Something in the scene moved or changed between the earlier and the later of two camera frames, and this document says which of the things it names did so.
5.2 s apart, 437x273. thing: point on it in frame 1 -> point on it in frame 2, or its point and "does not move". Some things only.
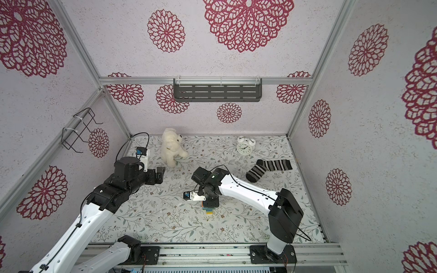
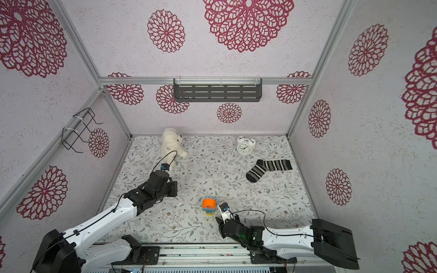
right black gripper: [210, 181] -> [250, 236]
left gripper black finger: [159, 174] -> [173, 189]
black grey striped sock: [263, 165] does not move
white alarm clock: [245, 146] does not move
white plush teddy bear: [170, 144] does not move
